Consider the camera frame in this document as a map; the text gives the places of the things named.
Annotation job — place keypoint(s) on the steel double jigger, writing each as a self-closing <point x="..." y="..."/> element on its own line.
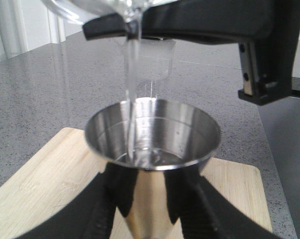
<point x="172" y="144"/>

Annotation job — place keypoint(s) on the wooden cutting board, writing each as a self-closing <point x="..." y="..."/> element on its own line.
<point x="64" y="166"/>

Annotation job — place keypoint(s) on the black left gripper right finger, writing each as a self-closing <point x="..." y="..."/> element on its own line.
<point x="204" y="213"/>

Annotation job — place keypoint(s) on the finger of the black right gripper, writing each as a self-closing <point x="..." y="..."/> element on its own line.
<point x="267" y="32"/>

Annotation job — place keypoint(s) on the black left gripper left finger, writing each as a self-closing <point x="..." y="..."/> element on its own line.
<point x="90" y="214"/>

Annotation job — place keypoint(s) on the small glass beaker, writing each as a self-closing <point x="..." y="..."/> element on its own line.
<point x="108" y="18"/>

